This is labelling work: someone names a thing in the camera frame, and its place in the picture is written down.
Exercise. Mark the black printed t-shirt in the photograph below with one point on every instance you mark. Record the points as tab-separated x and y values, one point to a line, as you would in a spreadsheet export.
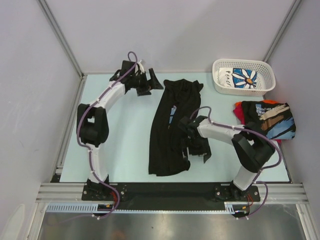
286	129
179	99

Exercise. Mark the folded black printed t-shirt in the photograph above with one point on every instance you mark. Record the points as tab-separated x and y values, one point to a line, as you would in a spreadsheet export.
286	129

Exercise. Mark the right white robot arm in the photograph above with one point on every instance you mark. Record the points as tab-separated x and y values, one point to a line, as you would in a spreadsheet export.
252	148

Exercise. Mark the white slotted cable duct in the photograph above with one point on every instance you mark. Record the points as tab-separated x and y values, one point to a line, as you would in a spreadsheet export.
97	208

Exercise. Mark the aluminium corner post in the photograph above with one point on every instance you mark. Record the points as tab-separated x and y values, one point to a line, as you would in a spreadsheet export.
53	23
292	11

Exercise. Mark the left aluminium corner post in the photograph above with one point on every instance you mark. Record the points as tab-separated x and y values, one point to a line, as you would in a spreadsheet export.
53	23

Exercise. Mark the right aluminium corner post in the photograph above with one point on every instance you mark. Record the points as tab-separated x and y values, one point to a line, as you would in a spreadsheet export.
292	11

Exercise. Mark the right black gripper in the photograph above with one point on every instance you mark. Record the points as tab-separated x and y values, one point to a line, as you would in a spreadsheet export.
205	150

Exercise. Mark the white daisy print t-shirt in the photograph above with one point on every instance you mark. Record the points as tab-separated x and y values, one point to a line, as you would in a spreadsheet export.
238	78

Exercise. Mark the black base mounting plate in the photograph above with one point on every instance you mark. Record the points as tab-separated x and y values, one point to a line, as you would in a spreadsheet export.
170	196

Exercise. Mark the aluminium frame rail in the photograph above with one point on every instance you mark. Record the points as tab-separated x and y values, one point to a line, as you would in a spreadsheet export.
278	193

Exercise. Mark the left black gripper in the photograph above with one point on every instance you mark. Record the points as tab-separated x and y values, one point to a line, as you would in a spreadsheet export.
152	83

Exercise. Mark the white plastic basket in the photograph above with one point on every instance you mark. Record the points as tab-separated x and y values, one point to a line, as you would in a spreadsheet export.
266	80

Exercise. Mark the folded red t-shirt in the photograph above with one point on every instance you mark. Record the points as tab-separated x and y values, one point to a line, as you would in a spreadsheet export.
240	112

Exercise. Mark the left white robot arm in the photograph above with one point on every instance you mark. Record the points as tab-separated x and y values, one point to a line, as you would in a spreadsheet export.
92	127

